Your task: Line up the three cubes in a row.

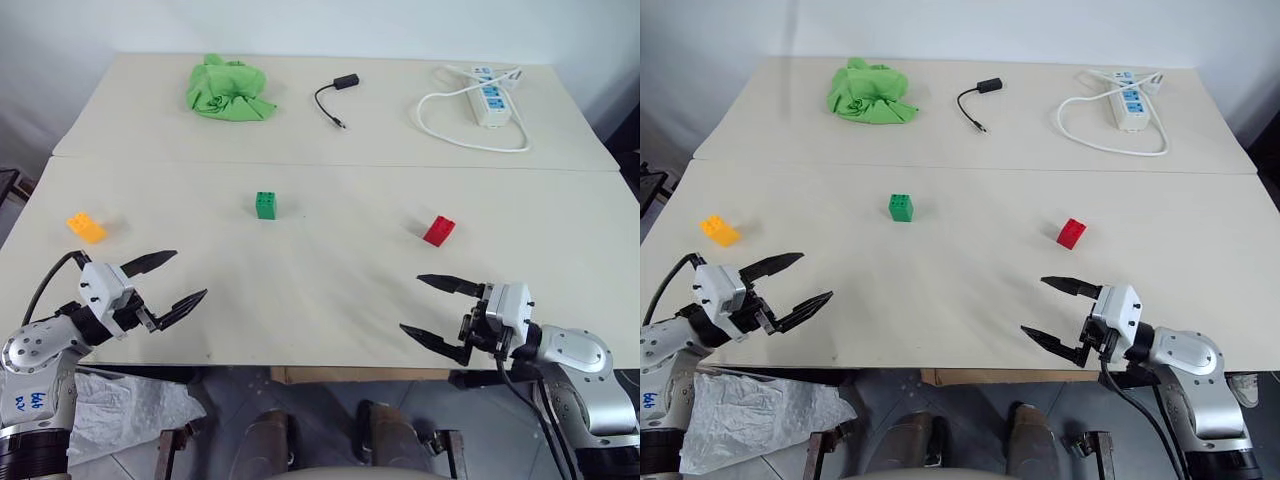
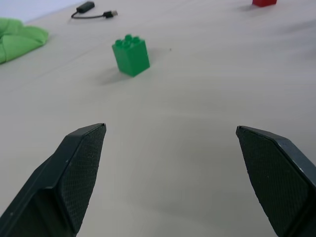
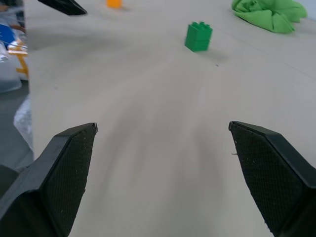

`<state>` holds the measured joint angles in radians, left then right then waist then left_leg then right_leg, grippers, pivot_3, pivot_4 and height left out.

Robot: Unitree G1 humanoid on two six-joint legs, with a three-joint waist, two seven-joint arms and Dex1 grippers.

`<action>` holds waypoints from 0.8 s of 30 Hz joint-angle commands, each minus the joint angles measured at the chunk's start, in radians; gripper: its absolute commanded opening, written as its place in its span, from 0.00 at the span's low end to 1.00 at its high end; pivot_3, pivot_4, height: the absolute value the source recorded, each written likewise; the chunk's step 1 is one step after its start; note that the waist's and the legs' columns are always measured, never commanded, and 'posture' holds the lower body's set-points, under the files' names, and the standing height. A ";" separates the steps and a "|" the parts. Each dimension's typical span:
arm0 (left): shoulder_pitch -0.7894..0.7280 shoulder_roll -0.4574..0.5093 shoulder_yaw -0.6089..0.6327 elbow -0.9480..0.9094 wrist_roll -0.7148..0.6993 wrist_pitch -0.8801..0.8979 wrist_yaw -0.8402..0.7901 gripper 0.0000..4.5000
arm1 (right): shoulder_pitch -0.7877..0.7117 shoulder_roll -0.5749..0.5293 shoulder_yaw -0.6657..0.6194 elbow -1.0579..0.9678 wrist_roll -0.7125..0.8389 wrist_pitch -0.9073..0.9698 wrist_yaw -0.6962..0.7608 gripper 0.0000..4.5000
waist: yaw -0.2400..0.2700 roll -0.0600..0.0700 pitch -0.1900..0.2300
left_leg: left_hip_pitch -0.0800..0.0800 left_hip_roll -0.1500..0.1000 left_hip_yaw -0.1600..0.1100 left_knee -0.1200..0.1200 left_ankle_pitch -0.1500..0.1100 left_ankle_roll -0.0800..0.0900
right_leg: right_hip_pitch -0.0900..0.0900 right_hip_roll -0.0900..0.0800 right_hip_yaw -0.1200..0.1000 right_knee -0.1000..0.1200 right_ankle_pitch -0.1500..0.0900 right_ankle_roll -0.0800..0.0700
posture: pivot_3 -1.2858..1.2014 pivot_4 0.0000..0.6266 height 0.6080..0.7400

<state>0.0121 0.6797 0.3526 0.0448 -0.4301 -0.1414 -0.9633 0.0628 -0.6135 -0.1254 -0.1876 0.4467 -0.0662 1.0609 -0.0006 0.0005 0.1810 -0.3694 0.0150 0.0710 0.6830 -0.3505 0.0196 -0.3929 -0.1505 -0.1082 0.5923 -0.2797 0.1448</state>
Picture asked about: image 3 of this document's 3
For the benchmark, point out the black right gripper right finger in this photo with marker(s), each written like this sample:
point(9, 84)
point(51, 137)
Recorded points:
point(271, 177)

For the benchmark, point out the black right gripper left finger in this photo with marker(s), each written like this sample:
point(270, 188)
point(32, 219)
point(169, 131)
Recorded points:
point(49, 187)

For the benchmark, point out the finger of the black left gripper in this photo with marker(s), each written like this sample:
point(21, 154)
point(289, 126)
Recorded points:
point(66, 7)

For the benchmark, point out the orange small object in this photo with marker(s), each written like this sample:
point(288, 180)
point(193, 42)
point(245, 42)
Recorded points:
point(114, 3)

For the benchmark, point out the blue package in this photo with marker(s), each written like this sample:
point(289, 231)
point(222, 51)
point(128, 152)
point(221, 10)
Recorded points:
point(6, 34)

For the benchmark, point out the crinkled clear plastic sheet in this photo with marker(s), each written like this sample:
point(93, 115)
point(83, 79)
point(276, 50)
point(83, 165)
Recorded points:
point(24, 123)

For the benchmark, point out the green toy brick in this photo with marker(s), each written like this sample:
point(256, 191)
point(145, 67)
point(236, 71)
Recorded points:
point(198, 37)

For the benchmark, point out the crumpled green cloth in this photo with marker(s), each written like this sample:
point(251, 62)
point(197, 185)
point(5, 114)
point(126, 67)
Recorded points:
point(269, 13)

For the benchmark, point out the orange-yellow plastic frame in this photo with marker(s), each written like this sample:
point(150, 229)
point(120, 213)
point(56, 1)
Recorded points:
point(21, 55)

